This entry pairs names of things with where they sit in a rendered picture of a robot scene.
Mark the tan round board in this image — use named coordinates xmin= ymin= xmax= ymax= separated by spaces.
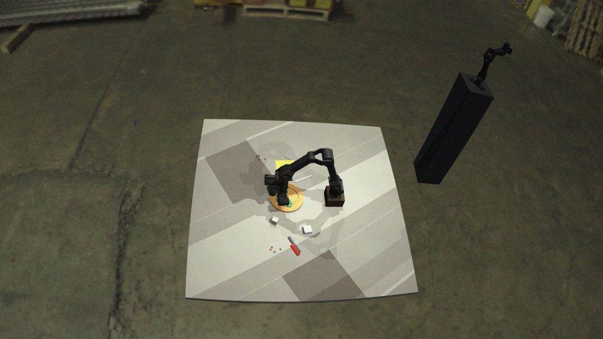
xmin=270 ymin=184 xmax=303 ymax=212

